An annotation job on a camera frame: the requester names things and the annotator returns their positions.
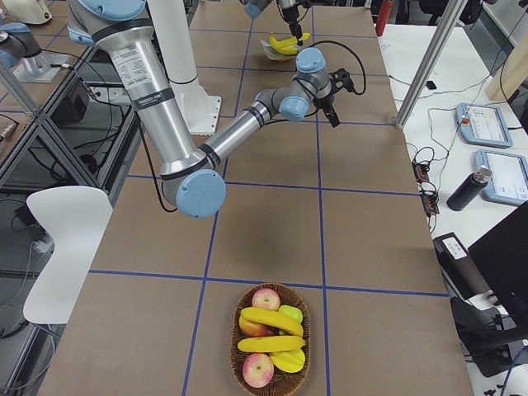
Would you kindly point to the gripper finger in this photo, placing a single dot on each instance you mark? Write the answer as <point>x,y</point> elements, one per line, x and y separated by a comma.
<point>297,33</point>
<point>331,115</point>

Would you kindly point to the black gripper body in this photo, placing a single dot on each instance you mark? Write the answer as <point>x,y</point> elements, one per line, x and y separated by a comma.
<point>289,10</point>
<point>323,102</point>

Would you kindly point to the yellow banana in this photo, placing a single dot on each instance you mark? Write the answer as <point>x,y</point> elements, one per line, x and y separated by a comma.
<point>279,44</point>
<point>270,344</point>
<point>278,49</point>
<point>273,318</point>

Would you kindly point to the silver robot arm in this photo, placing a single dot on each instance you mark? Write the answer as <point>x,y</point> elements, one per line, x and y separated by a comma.
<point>149,45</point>
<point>254,8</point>

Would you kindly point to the grey square plate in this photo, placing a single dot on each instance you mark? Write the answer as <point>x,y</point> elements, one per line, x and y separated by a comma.
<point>283,55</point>

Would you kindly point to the brown wicker basket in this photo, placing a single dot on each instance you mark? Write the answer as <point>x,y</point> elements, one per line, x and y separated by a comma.
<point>282,383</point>

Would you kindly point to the red bottle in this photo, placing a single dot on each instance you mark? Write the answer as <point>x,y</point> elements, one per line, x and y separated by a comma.
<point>383,16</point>

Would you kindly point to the small orange circuit board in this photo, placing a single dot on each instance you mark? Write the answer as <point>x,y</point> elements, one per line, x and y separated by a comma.
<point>420,172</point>

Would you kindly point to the far blue teach pendant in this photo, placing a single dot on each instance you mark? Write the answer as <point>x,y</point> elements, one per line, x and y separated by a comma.
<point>482,125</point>

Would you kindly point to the blue teach pendant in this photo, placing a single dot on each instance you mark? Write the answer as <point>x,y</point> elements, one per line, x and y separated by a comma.
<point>508,183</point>
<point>482,125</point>

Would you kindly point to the black water bottle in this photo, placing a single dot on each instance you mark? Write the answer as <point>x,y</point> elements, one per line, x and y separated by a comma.
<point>469,188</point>

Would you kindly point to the near blue teach pendant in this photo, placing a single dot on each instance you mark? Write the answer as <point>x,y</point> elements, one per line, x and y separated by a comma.
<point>508,183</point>

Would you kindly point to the pink apple far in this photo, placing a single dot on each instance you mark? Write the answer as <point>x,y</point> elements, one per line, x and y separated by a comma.
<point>266,298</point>

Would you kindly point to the pink apple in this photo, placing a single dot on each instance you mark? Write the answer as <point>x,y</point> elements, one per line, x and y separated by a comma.
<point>266,298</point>
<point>258,370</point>

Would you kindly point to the green apple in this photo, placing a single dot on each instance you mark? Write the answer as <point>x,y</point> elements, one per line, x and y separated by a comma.
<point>296,315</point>

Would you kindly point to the black monitor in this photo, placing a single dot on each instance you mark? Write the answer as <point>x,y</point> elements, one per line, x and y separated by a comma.
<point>501,257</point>

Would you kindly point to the red yellow mango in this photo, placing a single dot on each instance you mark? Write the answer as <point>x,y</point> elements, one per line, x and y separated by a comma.
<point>253,329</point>

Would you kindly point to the yellow green starfruit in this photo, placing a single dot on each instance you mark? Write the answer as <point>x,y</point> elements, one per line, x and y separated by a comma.
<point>288,361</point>

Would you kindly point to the pink apple near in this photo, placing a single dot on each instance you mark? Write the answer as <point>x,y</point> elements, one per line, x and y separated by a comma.
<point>258,370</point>

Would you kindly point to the white chair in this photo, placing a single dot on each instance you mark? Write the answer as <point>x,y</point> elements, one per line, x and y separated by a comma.
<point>75,217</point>

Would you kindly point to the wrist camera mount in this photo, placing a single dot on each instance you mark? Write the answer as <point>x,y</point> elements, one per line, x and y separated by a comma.
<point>341,79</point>

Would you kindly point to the white pedestal column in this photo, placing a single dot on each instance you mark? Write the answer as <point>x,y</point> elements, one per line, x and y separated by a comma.
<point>199,110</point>

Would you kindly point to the aluminium frame post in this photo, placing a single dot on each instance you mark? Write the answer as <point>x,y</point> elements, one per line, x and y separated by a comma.
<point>438,41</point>

